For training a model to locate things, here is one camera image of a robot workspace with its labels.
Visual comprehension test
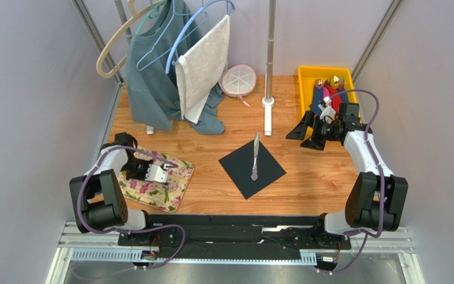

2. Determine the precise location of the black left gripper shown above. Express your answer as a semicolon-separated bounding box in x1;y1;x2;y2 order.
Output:
121;158;156;182

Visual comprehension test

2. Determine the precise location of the black paper napkin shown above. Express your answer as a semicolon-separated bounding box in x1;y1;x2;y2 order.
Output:
219;140;286;199

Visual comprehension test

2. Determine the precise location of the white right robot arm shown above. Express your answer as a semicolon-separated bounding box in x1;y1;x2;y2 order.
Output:
286;103;408;237

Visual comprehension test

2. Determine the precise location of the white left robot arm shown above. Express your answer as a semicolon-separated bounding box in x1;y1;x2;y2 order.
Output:
69;133;152;233

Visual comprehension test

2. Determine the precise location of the navy rolled napkin left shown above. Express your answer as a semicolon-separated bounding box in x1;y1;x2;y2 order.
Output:
310;85;323;116

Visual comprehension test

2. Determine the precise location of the navy rolled napkin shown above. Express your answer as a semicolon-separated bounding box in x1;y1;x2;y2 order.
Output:
310;85;323;116
337;88;349;103

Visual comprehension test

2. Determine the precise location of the red rolled napkin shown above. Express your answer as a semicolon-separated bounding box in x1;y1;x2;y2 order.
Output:
327;86;342;113

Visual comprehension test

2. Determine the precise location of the pink rolled napkin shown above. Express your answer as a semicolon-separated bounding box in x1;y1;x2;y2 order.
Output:
320;86;332;109

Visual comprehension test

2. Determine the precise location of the navy rolled napkin right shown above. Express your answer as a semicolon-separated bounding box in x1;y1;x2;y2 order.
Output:
337;88;349;103

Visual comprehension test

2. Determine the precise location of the floral placemat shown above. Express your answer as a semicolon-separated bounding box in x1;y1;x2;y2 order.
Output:
118;147;195;213

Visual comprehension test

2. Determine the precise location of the metal rack pole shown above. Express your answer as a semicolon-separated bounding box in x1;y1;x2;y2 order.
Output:
262;0;277;136

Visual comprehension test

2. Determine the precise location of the yellow plastic bin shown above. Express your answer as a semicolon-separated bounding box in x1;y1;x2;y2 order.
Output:
297;65;364;137

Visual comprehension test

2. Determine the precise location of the gold spoon in bin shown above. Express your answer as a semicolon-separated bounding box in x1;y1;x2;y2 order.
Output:
329;75;341;89

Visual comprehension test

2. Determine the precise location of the teal hanging shirt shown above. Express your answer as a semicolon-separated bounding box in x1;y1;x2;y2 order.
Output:
125;0;226;136

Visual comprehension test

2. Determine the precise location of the pink white mesh basket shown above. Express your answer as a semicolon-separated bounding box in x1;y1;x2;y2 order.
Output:
219;64;257;107

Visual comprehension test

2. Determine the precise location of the beige clothes hanger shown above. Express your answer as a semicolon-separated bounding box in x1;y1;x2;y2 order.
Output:
96;1;167;79

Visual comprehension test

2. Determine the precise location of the white hanging towel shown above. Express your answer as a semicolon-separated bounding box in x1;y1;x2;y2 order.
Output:
175;15;231;123

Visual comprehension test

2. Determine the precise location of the teal clothes hanger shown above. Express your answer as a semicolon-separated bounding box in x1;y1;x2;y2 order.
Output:
132;1;171;38

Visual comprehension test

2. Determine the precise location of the light blue clothes hanger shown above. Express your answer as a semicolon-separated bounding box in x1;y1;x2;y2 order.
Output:
135;0;236;75

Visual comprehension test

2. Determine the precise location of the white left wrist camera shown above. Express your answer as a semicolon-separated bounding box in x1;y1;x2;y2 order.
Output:
144;164;169;183

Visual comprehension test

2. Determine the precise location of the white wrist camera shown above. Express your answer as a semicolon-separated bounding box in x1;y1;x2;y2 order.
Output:
319;106;336;123
144;164;169;183

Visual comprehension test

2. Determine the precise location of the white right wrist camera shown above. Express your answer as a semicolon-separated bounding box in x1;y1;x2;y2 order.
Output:
319;106;336;123

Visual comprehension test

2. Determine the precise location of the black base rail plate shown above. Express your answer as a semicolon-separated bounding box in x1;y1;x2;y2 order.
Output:
118;214;352;260

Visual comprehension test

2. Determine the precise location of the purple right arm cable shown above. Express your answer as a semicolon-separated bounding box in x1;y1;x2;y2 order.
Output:
316;89;390;275

